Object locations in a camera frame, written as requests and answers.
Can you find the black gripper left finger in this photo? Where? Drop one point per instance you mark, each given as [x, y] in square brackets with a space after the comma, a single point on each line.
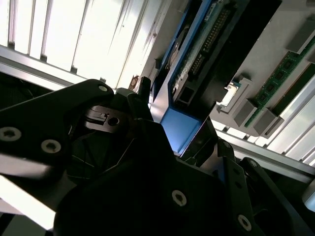
[37, 118]

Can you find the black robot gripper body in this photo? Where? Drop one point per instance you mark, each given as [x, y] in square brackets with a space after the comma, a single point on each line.
[110, 209]

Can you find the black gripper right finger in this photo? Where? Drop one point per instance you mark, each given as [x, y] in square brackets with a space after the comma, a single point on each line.
[246, 201]

